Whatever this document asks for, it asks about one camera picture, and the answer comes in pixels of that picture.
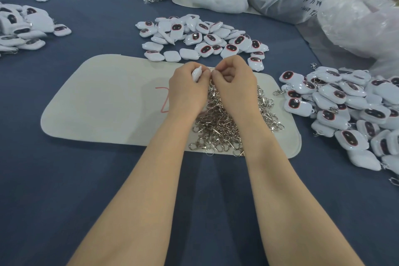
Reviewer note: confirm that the person's right hand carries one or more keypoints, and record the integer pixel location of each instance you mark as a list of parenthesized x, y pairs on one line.
[(238, 91)]

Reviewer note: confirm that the person's left hand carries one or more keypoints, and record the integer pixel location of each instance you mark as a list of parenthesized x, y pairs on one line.
[(187, 94)]

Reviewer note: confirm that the white fob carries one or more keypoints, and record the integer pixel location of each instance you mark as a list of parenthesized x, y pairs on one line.
[(197, 73)]

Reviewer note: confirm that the person's right forearm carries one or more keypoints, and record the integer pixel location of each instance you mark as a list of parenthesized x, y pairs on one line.
[(298, 203)]

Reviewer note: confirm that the person's left forearm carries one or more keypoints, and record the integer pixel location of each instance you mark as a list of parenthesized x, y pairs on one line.
[(140, 203)]

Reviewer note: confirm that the thin red thread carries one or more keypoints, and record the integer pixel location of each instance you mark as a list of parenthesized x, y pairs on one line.
[(164, 99)]

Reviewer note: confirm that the cream felt work mat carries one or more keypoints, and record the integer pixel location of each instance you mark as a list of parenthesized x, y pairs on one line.
[(95, 102)]

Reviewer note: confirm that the crumpled clear plastic bag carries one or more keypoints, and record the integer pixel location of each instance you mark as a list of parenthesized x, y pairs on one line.
[(370, 24)]

